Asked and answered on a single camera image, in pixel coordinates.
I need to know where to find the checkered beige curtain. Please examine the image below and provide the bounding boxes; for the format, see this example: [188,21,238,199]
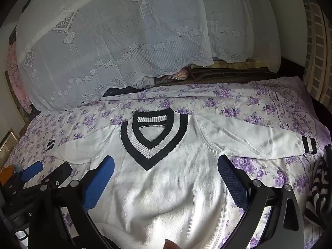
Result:
[303,0,331,110]

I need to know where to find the white lace cover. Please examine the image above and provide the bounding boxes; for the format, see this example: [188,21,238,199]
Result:
[16,0,280,112]

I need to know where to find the pink floral fabric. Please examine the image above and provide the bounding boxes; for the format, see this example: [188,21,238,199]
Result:
[7,42,32,114]

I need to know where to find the person's left hand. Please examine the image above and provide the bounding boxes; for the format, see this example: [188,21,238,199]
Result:
[163,239,181,249]

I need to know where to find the purple floral bed sheet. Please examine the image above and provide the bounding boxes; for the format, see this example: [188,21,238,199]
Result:
[2,75,330,249]

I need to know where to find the folded blankets under lace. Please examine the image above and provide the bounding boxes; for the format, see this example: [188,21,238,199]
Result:
[103,60,280,97]

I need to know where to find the black white striped garment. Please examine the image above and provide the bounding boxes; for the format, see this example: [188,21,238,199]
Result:
[304,144,331,229]

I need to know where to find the white knit v-neck sweater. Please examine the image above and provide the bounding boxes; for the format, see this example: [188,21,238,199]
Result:
[46,109,317,248]

